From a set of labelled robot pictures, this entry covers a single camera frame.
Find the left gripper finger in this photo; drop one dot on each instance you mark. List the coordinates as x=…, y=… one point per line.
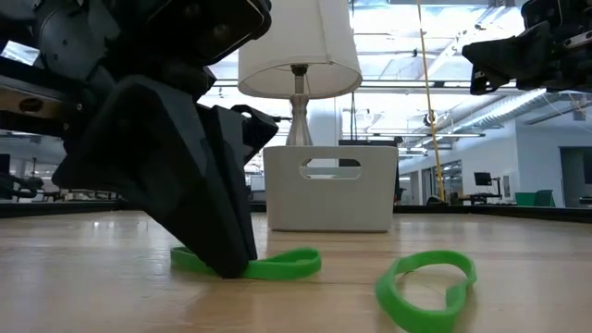
x=148, y=152
x=231, y=185

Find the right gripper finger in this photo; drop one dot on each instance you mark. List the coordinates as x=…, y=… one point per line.
x=481, y=82
x=518, y=55

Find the green rubber band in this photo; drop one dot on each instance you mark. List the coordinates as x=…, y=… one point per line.
x=287, y=266
x=416, y=319

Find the white plastic bin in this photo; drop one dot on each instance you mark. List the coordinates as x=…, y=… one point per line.
x=324, y=203

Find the black computer monitor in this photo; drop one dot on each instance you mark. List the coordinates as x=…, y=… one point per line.
x=482, y=179

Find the white shade silver table lamp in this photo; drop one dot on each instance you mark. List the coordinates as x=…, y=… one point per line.
x=314, y=46

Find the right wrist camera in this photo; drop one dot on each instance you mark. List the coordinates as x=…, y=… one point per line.
x=541, y=14

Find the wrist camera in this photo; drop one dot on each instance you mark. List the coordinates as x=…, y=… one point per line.
x=541, y=14
x=217, y=28

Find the black aluminium table frame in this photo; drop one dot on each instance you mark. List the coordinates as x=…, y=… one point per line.
x=69, y=209

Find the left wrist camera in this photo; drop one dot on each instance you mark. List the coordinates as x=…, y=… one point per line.
x=217, y=28

